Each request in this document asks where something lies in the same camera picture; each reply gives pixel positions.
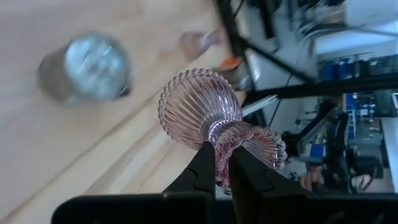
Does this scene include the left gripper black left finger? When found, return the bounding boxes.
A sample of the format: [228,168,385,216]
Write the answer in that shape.
[162,141,216,195]

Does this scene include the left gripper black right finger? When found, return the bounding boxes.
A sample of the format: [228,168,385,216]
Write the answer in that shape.
[228,146,308,224]

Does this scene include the pink ribbed glass candle holder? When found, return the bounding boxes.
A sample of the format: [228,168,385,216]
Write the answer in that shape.
[179,28,225,62]
[157,68,289,195]

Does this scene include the person's hand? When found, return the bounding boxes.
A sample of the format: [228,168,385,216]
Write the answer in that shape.
[299,169,325,192]

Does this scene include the orange paper tag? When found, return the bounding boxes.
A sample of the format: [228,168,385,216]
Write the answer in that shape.
[220,56,243,71]

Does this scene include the grey metal bracket plate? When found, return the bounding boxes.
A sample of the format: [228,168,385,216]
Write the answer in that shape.
[241,95,279,116]

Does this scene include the black aluminium frame rails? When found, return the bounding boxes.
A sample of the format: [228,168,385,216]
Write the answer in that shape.
[214,0,398,103]

